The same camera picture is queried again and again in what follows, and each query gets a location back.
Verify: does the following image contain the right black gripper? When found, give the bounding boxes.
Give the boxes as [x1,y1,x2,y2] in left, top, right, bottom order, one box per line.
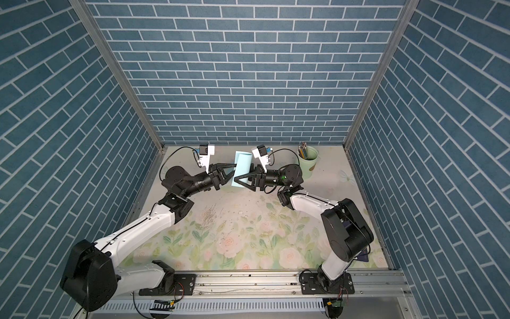
[236,167,287,196]

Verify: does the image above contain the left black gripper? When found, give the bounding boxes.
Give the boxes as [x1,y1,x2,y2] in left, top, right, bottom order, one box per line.
[180,165,239,199]

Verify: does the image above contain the light blue paper front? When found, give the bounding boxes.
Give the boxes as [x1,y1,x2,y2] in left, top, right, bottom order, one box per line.
[234,151,252,178]

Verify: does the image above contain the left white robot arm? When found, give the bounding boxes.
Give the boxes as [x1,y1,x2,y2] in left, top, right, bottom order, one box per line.
[60,163,236,312]

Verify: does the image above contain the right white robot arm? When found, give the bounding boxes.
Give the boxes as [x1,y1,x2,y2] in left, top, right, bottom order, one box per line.
[234,164,374,296]

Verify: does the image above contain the green pen cup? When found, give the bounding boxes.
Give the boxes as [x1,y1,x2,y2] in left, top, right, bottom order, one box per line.
[298,146,319,179]

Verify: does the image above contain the coloured pencils in cup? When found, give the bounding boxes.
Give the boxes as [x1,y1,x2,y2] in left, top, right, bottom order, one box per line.
[298,142,308,160]

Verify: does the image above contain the dark blue book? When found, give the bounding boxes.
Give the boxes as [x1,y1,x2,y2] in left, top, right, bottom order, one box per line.
[355,249,370,263]

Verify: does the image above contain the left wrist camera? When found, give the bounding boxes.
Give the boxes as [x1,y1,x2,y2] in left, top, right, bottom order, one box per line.
[198,144,215,173]

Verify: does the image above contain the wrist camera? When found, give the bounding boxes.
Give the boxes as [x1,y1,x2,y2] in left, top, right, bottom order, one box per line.
[198,144,215,173]
[252,145,272,172]

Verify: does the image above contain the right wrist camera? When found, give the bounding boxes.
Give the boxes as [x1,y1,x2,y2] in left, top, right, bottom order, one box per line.
[252,145,272,172]

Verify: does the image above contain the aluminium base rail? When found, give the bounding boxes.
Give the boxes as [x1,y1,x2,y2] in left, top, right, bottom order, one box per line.
[81,269,411,300]

